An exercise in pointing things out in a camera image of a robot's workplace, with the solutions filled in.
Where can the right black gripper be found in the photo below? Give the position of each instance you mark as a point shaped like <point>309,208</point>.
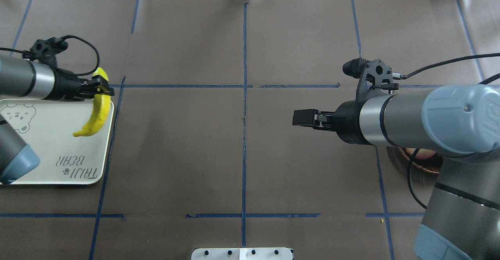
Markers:
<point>347,120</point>

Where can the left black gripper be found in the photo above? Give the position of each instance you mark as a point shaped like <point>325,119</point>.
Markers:
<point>66,84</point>

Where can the yellow toy banana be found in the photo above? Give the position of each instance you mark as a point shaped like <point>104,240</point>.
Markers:
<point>100,112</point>

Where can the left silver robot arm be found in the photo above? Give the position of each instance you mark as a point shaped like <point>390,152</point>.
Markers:
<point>26,78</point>

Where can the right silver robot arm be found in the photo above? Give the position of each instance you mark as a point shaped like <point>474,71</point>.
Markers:
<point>461,123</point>

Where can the brown wicker basket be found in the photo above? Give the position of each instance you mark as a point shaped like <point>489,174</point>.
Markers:
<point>400,160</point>

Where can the white bear-print tray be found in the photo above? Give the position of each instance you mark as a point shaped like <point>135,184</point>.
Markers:
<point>48,128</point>

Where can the peach-coloured toy apple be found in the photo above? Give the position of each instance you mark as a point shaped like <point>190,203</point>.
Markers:
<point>420,154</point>

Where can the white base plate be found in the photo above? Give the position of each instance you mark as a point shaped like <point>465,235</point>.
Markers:
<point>243,253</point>

